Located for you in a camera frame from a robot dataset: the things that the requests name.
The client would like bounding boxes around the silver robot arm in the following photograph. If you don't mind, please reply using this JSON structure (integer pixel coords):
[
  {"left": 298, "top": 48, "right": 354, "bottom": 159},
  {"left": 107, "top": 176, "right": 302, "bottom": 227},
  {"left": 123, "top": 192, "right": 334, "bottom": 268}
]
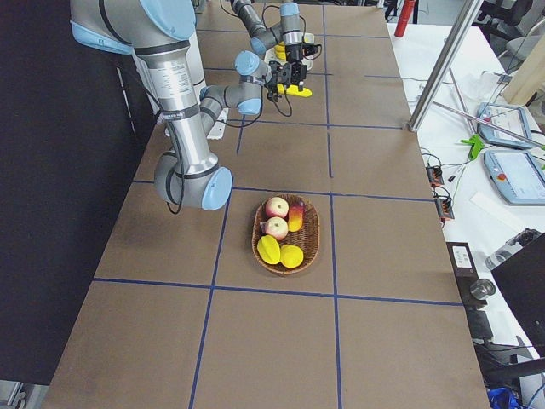
[
  {"left": 230, "top": 0, "right": 307, "bottom": 91},
  {"left": 70, "top": 1, "right": 302, "bottom": 210}
]

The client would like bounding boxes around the silver aluminium frame post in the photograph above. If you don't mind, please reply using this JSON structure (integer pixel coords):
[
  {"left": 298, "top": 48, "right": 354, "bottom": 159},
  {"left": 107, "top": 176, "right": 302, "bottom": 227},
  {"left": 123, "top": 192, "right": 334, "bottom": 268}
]
[{"left": 408, "top": 0, "right": 483, "bottom": 132}]

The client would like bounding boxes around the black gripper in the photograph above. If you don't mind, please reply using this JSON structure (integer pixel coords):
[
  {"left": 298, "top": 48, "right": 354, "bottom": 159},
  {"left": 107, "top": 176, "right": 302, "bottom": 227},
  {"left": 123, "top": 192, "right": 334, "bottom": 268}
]
[
  {"left": 265, "top": 60, "right": 304, "bottom": 101},
  {"left": 284, "top": 43, "right": 307, "bottom": 81}
]

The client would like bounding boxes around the red cylinder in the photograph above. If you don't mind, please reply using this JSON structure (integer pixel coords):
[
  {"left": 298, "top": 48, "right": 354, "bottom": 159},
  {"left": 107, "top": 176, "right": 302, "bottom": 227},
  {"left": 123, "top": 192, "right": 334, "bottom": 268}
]
[{"left": 394, "top": 0, "right": 416, "bottom": 37}]

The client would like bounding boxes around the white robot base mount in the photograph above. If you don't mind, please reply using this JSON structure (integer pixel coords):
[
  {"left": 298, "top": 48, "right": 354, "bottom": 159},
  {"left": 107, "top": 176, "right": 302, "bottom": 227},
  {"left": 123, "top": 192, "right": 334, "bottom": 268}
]
[{"left": 207, "top": 108, "right": 229, "bottom": 140}]

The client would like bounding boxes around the blue teach pendant near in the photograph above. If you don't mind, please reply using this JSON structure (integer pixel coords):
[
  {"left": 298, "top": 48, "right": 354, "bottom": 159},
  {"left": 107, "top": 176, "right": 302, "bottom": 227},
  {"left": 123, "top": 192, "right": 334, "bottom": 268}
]
[{"left": 483, "top": 151, "right": 544, "bottom": 205}]

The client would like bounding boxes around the blue teach pendant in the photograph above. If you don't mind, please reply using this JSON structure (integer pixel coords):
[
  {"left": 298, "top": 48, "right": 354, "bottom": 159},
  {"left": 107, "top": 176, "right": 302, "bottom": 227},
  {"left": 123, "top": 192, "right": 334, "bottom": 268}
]
[
  {"left": 483, "top": 151, "right": 544, "bottom": 205},
  {"left": 477, "top": 102, "right": 532, "bottom": 149}
]

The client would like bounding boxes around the white bear tray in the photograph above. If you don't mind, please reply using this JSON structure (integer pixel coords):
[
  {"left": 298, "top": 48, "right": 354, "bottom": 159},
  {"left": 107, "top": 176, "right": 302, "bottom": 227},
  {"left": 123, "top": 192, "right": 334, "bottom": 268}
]
[{"left": 264, "top": 47, "right": 313, "bottom": 71}]

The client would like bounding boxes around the green handled reacher grabber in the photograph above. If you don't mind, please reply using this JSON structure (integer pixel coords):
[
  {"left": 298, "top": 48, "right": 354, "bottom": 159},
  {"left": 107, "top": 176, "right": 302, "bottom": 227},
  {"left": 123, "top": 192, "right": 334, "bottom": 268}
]
[{"left": 434, "top": 101, "right": 544, "bottom": 151}]

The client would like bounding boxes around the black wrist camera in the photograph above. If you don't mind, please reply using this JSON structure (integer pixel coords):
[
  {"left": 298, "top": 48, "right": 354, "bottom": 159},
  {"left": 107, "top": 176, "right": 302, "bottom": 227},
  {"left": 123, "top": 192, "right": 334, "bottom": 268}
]
[{"left": 302, "top": 33, "right": 323, "bottom": 61}]

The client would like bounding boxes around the pink white peach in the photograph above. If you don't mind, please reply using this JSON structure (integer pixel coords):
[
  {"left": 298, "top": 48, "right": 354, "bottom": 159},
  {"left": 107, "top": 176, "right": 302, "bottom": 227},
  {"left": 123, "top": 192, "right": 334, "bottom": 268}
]
[{"left": 265, "top": 196, "right": 290, "bottom": 218}]

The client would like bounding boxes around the dark red mango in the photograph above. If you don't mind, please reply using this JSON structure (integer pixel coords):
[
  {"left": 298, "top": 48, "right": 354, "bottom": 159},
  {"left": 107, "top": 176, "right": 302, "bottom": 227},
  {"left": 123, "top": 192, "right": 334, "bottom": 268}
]
[{"left": 288, "top": 201, "right": 305, "bottom": 233}]

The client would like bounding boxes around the blue teach pendant far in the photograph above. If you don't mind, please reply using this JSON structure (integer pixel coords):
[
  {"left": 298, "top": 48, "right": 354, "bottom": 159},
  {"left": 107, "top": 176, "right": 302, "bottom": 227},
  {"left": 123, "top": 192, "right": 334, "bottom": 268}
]
[{"left": 477, "top": 102, "right": 532, "bottom": 149}]

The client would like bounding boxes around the yellow banana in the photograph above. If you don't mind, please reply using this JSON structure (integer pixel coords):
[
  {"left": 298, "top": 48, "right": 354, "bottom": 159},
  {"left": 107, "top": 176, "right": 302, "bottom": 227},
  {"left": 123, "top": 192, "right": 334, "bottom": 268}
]
[
  {"left": 273, "top": 43, "right": 287, "bottom": 63},
  {"left": 277, "top": 84, "right": 313, "bottom": 98},
  {"left": 256, "top": 235, "right": 280, "bottom": 265},
  {"left": 280, "top": 245, "right": 304, "bottom": 269}
]

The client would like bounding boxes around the brown wicker basket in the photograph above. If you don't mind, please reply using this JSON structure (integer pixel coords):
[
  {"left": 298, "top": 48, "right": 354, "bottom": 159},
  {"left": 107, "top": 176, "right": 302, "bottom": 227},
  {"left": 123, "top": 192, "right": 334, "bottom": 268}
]
[{"left": 251, "top": 193, "right": 320, "bottom": 275}]

